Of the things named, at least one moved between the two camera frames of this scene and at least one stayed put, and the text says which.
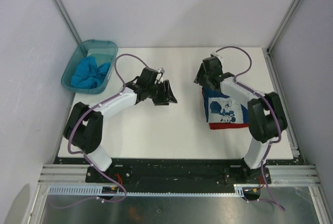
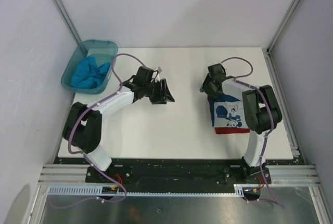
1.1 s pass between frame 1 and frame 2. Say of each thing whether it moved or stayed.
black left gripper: stayed
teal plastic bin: stayed
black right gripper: moved
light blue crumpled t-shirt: stayed
